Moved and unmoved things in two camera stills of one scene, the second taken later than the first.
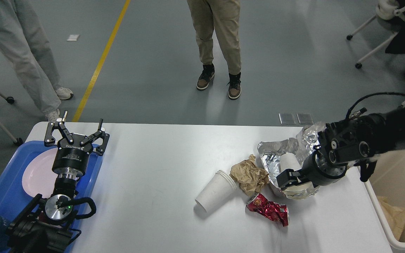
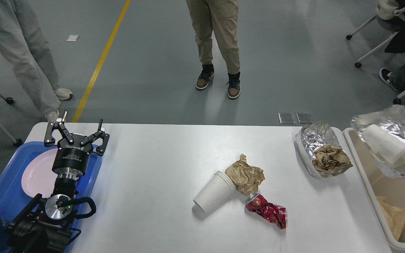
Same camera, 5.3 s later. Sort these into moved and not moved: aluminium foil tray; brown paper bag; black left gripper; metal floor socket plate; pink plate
Moved: aluminium foil tray
Not moved: brown paper bag; metal floor socket plate; pink plate; black left gripper
